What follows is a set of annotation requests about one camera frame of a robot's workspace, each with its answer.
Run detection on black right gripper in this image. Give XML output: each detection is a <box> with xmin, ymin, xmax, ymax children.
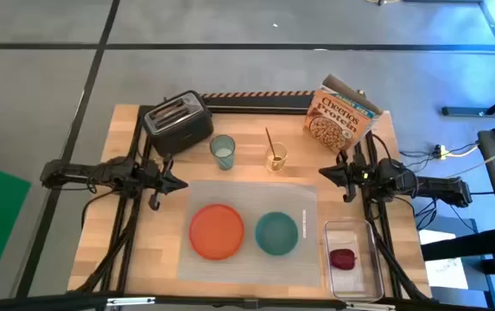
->
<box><xmin>318</xmin><ymin>150</ymin><xmax>373</xmax><ymax>203</ymax></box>

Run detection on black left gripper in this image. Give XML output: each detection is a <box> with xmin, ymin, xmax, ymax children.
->
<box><xmin>141</xmin><ymin>155</ymin><xmax>189</xmax><ymax>212</ymax></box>

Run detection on orange Cheerios cereal box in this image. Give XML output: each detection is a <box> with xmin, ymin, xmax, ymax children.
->
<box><xmin>302</xmin><ymin>73</ymin><xmax>385</xmax><ymax>153</ymax></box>

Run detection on teal faceted plastic cup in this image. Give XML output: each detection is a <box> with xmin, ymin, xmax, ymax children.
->
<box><xmin>209</xmin><ymin>134</ymin><xmax>236</xmax><ymax>171</ymax></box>

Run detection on gold metal spoon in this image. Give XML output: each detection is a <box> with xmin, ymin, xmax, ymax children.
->
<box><xmin>265</xmin><ymin>127</ymin><xmax>281</xmax><ymax>169</ymax></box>

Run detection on dark red apple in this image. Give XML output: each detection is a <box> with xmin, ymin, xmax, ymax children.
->
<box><xmin>329</xmin><ymin>248</ymin><xmax>359</xmax><ymax>271</ymax></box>

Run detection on clear drinking glass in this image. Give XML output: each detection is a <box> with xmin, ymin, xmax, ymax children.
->
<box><xmin>265</xmin><ymin>142</ymin><xmax>289</xmax><ymax>173</ymax></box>

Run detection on black two-slot toaster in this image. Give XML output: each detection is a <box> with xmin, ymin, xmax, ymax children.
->
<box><xmin>140</xmin><ymin>90</ymin><xmax>214</xmax><ymax>158</ymax></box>

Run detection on orange round plate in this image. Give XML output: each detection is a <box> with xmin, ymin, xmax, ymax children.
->
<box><xmin>188</xmin><ymin>203</ymin><xmax>245</xmax><ymax>261</ymax></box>

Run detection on grey woven placemat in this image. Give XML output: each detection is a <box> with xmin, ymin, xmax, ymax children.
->
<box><xmin>177</xmin><ymin>180</ymin><xmax>321</xmax><ymax>289</ymax></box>

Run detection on teal green bowl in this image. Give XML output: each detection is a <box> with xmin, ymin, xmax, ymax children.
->
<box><xmin>254</xmin><ymin>211</ymin><xmax>300</xmax><ymax>257</ymax></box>

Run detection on power plug block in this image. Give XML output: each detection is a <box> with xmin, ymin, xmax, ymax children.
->
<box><xmin>432</xmin><ymin>144</ymin><xmax>452</xmax><ymax>161</ymax></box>

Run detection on clear rectangular plastic container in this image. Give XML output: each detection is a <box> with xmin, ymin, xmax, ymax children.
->
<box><xmin>323</xmin><ymin>219</ymin><xmax>385</xmax><ymax>302</ymax></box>

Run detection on orange black hazard strip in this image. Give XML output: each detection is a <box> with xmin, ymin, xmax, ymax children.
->
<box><xmin>199</xmin><ymin>90</ymin><xmax>317</xmax><ymax>98</ymax></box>

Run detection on dark metal floor stand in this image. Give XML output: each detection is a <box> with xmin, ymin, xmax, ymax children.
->
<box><xmin>441</xmin><ymin>84</ymin><xmax>495</xmax><ymax>118</ymax></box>

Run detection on white paper sheet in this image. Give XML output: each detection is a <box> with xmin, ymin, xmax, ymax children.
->
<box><xmin>418</xmin><ymin>229</ymin><xmax>469</xmax><ymax>290</ymax></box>

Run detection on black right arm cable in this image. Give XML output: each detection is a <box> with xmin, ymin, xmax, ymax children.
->
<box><xmin>370</xmin><ymin>132</ymin><xmax>394</xmax><ymax>164</ymax></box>

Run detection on black floor cable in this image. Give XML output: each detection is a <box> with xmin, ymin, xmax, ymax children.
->
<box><xmin>399</xmin><ymin>148</ymin><xmax>439</xmax><ymax>160</ymax></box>

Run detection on black base power cable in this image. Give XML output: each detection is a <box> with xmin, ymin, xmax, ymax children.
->
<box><xmin>80</xmin><ymin>189</ymin><xmax>117</xmax><ymax>230</ymax></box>

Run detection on black aluminium table frame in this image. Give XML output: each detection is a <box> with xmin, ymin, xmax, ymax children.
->
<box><xmin>67</xmin><ymin>92</ymin><xmax>434</xmax><ymax>303</ymax></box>

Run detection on silver metal bracket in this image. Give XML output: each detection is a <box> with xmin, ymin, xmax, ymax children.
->
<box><xmin>106</xmin><ymin>296</ymin><xmax>156</xmax><ymax>308</ymax></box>
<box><xmin>345</xmin><ymin>301</ymin><xmax>397</xmax><ymax>311</ymax></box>

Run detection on white floor cable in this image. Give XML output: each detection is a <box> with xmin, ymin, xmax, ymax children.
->
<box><xmin>445</xmin><ymin>137</ymin><xmax>495</xmax><ymax>179</ymax></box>

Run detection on black frame crossbar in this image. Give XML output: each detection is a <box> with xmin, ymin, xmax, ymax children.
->
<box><xmin>0</xmin><ymin>291</ymin><xmax>495</xmax><ymax>311</ymax></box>

